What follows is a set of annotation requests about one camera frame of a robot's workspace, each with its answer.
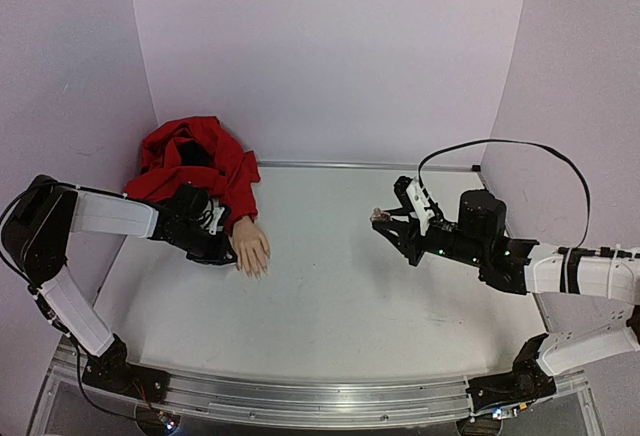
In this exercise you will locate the mannequin hand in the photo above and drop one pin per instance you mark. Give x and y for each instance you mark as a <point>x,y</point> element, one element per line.
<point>251,247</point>

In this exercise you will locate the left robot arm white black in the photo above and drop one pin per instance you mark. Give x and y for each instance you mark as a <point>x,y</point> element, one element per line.
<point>36,229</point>

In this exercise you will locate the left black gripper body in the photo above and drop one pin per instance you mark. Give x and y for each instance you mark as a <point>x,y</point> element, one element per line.
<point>191,238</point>

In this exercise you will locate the red cloth jacket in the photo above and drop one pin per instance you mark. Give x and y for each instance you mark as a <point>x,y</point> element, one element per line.
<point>200,152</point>

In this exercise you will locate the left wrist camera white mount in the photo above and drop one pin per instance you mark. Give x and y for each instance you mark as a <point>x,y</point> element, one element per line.
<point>214,218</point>

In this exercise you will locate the nail polish glass bottle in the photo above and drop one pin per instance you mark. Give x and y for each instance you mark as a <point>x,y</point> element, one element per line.
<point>380,215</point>

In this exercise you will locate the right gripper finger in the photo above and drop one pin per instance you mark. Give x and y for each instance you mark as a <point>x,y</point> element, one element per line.
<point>403,237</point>
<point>398,212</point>

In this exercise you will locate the aluminium front rail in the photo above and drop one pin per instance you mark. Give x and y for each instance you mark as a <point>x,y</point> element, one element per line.
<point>570,408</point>

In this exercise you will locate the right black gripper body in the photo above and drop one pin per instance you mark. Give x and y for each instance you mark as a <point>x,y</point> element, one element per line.
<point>413,231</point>

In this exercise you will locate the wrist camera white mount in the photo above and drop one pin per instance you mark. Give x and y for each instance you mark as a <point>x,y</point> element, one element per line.
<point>214,218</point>
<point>416,202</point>

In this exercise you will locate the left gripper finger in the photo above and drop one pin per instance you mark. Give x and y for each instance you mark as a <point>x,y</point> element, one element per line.
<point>200,259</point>
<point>223,252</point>

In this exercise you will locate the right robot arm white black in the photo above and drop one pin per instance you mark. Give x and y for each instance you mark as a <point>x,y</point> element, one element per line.
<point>478,239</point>

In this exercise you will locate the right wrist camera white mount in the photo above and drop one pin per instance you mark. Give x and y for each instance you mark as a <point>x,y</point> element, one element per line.
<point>416,202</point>

